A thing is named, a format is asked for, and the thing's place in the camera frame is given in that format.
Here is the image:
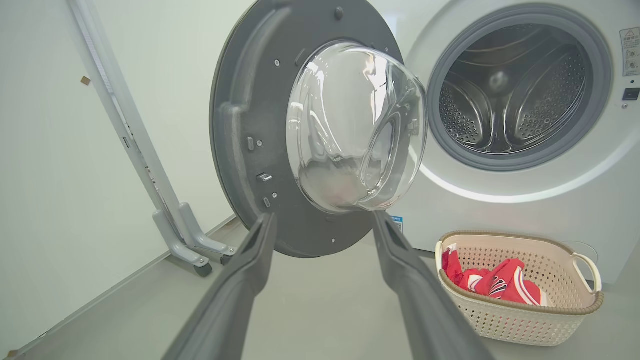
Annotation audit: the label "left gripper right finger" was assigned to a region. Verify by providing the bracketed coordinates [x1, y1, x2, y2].
[372, 210, 496, 360]

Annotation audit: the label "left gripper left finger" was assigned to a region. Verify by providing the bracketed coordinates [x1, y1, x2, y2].
[162, 212, 279, 360]

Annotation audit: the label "red shorts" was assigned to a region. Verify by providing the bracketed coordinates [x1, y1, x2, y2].
[441, 244, 476, 292]

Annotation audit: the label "red jersey with white trim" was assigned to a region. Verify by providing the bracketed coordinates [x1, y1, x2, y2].
[460, 258, 549, 307]

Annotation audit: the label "grey washing machine door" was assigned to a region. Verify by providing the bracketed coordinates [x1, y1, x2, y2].
[209, 0, 430, 260]

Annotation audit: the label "cream perforated laundry basket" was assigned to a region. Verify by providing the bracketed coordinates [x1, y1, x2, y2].
[434, 230, 605, 348]

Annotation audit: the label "white front-load washing machine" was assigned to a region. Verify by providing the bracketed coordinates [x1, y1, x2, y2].
[370, 0, 640, 287]

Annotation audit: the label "grey rubber door seal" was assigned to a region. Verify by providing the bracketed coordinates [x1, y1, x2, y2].
[426, 3, 614, 173]

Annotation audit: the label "steel washing drum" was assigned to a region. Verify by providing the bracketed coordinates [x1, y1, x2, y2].
[438, 23, 595, 155]

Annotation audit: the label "warning label sticker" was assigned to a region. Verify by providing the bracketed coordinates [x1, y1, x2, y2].
[619, 27, 640, 78]

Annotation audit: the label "grey wheeled partition frame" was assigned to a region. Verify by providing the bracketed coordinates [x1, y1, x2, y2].
[67, 0, 237, 279]

